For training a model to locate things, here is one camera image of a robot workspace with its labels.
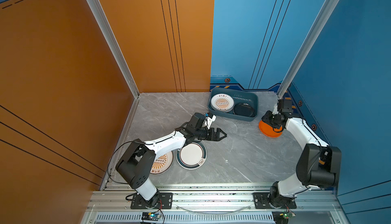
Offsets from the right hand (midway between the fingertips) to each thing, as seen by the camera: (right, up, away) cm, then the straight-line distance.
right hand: (263, 118), depth 91 cm
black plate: (-7, +5, +18) cm, 20 cm away
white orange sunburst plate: (-22, +10, +21) cm, 32 cm away
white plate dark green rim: (-43, -22, -4) cm, 49 cm away
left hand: (-27, -8, -9) cm, 29 cm away
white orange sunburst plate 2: (-60, -26, -6) cm, 66 cm away
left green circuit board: (-61, -45, -20) cm, 78 cm away
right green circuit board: (+2, -43, -21) cm, 48 cm away
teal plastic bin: (-2, +15, +25) cm, 29 cm away
